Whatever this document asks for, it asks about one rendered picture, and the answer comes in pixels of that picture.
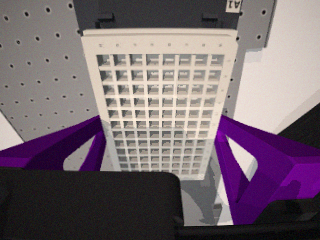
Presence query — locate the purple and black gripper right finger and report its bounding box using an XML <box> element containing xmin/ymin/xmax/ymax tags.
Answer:
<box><xmin>214</xmin><ymin>114</ymin><xmax>320</xmax><ymax>225</ymax></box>

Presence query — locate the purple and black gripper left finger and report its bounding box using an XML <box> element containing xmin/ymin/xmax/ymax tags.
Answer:
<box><xmin>0</xmin><ymin>115</ymin><xmax>107</xmax><ymax>171</ymax></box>

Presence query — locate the white well plate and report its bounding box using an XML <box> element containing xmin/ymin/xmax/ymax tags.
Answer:
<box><xmin>81</xmin><ymin>28</ymin><xmax>238</xmax><ymax>180</ymax></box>

